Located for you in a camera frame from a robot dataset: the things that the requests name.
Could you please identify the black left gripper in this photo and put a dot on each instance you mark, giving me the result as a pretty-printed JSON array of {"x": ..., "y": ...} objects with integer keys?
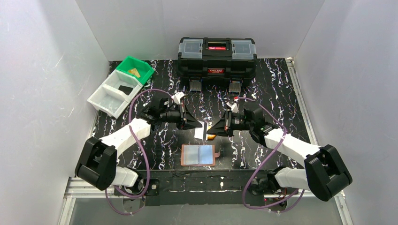
[{"x": 183, "y": 115}]

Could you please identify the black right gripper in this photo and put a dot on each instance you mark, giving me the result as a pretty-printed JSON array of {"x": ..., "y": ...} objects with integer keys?
[{"x": 228, "y": 122}]

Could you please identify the white striped credit card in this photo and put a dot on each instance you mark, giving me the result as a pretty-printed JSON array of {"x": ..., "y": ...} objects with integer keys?
[{"x": 201, "y": 132}]

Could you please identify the pink leather card holder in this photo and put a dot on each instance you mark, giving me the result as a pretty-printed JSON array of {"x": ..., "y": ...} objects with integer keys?
[{"x": 198, "y": 155}]

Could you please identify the black credit card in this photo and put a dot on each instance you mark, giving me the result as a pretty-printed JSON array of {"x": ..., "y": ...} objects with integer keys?
[{"x": 125, "y": 89}]

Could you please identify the orange credit card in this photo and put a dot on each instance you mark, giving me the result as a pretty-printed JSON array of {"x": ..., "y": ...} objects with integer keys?
[{"x": 134, "y": 72}]

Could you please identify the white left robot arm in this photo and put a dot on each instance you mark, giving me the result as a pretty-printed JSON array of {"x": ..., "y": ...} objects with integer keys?
[{"x": 97, "y": 163}]

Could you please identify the yellow tape measure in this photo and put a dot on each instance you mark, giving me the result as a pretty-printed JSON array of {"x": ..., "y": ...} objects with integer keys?
[{"x": 211, "y": 137}]

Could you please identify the green plastic bin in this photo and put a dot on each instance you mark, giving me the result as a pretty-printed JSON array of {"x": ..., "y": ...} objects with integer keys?
[{"x": 136, "y": 68}]

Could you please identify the black toolbox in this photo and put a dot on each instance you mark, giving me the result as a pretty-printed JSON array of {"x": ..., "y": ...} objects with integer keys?
[{"x": 216, "y": 61}]

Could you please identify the white bin near green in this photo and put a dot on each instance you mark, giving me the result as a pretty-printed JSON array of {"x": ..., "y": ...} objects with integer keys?
[{"x": 126, "y": 85}]

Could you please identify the white bin front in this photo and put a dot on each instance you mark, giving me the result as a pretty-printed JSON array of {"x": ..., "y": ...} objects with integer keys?
[{"x": 108, "y": 100}]

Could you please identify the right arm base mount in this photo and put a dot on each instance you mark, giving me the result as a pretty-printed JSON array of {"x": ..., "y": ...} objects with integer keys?
[{"x": 267, "y": 185}]

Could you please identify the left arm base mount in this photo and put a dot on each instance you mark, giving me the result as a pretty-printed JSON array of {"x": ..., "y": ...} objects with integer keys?
[{"x": 140, "y": 189}]

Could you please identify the aluminium frame rail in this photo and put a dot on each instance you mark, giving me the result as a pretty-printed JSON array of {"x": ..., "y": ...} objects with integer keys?
[{"x": 193, "y": 201}]

